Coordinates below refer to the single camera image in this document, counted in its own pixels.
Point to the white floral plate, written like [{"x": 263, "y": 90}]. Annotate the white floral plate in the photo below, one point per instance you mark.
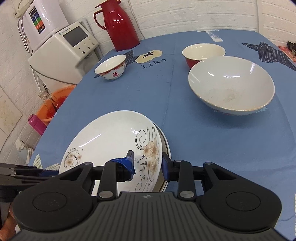
[{"x": 112, "y": 136}]

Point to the red bowl white interior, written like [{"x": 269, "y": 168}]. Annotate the red bowl white interior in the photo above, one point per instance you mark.
[{"x": 193, "y": 54}]

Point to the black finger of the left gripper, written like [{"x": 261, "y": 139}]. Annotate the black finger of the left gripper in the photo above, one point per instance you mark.
[{"x": 48, "y": 173}]

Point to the red thermos jug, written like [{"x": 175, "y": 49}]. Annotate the red thermos jug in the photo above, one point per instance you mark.
[{"x": 118, "y": 25}]

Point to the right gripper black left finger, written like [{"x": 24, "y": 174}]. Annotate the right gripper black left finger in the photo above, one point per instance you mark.
[{"x": 124, "y": 168}]

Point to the black device on side table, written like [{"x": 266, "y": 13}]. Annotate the black device on side table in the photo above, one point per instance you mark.
[{"x": 292, "y": 47}]

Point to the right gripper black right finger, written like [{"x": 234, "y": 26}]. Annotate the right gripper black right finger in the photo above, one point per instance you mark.
[{"x": 179, "y": 170}]

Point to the orange plastic basin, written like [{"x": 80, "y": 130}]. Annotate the orange plastic basin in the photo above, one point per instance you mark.
[{"x": 46, "y": 115}]

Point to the glass bottle in basin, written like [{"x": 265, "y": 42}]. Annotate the glass bottle in basin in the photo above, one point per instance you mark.
[{"x": 49, "y": 100}]

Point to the blue printed tablecloth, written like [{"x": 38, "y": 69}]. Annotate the blue printed tablecloth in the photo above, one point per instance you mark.
[{"x": 259, "y": 147}]

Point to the person's left hand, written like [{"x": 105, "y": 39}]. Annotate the person's left hand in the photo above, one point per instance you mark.
[{"x": 8, "y": 229}]

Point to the large white bowl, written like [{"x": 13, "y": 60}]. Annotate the large white bowl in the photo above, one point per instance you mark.
[{"x": 232, "y": 85}]

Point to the pink bottle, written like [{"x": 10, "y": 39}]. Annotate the pink bottle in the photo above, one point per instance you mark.
[{"x": 37, "y": 124}]

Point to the small white red-patterned bowl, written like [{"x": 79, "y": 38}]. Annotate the small white red-patterned bowl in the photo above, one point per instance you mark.
[{"x": 112, "y": 68}]

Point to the plain white shallow dish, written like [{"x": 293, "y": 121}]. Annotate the plain white shallow dish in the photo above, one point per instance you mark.
[{"x": 161, "y": 183}]

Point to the white countertop appliance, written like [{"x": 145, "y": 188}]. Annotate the white countertop appliance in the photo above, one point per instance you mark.
[{"x": 65, "y": 57}]

